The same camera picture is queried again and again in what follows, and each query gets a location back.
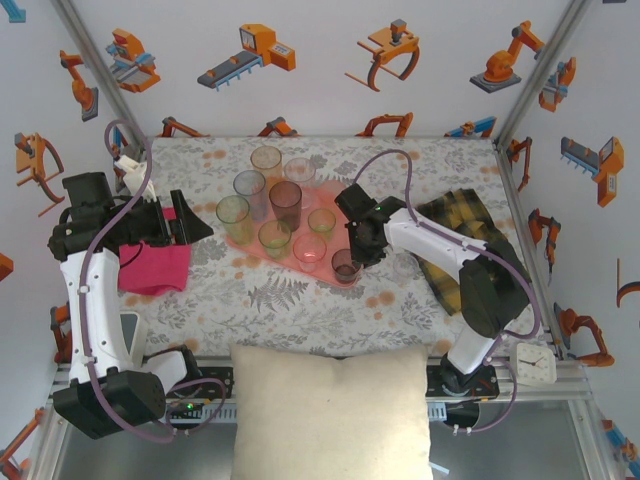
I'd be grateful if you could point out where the short dark grey glass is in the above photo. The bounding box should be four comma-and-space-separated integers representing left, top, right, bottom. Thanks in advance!
330, 248, 364, 285

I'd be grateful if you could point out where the tall green plastic glass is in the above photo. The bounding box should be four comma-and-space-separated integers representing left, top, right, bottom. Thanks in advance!
215, 194, 255, 246

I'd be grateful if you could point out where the small light green glass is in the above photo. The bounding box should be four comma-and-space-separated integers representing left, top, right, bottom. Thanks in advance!
306, 207, 338, 245

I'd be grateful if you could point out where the short pink plastic glass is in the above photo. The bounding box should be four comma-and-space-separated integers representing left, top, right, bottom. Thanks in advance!
292, 233, 329, 274

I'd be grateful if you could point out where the tall blue-grey plastic glass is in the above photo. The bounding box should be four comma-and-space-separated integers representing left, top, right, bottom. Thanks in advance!
232, 169, 271, 223

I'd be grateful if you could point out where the olive green plastic glass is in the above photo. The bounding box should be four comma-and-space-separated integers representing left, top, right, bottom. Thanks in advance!
257, 219, 294, 261

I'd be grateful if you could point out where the dark smoky plastic glass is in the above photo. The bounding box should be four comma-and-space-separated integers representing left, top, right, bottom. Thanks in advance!
268, 180, 303, 234

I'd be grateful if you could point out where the tall orange plastic glass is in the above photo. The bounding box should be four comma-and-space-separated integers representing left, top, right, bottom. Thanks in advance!
249, 145, 285, 196

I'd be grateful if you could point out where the salmon pink cloth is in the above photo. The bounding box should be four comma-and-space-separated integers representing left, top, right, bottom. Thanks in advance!
224, 174, 369, 290

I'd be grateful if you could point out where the magenta cloth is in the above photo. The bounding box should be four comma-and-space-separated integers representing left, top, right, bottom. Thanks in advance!
117, 207, 192, 297

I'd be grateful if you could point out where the floral tablecloth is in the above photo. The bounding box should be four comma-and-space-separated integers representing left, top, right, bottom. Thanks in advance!
115, 135, 554, 361

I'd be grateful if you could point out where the yellow black plaid cloth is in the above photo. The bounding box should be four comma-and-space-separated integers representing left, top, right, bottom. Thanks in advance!
417, 187, 534, 316

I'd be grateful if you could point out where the cream pillow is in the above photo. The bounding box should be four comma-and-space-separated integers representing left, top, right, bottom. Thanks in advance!
228, 342, 434, 480

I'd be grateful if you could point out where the white square clock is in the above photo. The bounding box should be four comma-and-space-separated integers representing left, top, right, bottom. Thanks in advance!
508, 342, 559, 386

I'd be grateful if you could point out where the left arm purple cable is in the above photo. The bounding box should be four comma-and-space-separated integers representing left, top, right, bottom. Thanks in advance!
77, 118, 176, 442

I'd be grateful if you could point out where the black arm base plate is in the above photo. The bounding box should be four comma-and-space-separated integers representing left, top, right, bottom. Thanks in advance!
424, 363, 501, 402
192, 366, 236, 400

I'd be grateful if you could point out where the aluminium side rail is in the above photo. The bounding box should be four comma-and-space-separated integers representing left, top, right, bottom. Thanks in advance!
493, 139, 571, 361

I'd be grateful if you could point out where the aluminium frame post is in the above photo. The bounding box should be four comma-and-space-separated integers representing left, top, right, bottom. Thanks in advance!
492, 0, 597, 151
49, 0, 149, 151

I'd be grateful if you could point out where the white slotted cable duct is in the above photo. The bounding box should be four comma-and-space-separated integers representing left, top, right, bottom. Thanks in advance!
138, 402, 447, 423

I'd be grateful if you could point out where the aluminium front rail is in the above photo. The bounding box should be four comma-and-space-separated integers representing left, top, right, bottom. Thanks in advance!
49, 362, 594, 424

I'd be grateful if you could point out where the aluminium frame leg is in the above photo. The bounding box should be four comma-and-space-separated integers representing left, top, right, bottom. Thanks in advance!
567, 394, 621, 480
24, 419, 69, 480

